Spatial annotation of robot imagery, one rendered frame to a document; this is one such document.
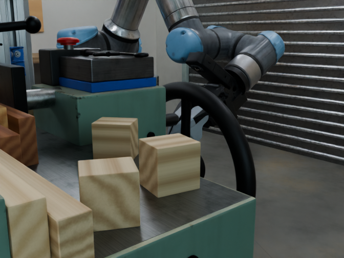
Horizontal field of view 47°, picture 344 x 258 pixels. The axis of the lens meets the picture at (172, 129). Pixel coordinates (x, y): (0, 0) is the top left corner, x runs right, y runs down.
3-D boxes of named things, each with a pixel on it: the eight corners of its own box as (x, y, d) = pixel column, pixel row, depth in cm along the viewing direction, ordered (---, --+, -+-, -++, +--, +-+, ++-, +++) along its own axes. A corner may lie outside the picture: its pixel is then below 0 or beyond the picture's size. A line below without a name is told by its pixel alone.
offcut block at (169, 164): (157, 198, 32) (157, 148, 31) (138, 184, 35) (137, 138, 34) (200, 189, 34) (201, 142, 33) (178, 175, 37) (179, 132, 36)
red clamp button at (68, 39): (83, 44, 54) (83, 37, 54) (63, 45, 52) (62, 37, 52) (73, 44, 57) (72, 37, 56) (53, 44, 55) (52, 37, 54)
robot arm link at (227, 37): (192, 22, 93) (230, 34, 86) (219, 23, 101) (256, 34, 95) (186, 55, 96) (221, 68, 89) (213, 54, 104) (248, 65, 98)
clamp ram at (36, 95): (79, 136, 49) (74, 63, 47) (18, 147, 44) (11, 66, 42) (48, 124, 56) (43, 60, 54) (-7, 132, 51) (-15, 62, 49)
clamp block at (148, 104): (169, 150, 56) (168, 86, 53) (82, 171, 47) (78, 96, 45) (112, 131, 66) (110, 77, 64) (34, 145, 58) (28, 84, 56)
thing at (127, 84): (156, 86, 54) (156, 44, 53) (84, 93, 47) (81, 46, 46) (106, 78, 63) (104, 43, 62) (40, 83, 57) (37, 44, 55)
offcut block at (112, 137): (92, 161, 41) (90, 123, 40) (103, 152, 44) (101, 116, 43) (130, 163, 40) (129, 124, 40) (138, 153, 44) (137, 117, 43)
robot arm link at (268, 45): (257, 51, 98) (288, 60, 94) (231, 76, 94) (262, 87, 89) (256, 23, 93) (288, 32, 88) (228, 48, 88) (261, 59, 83)
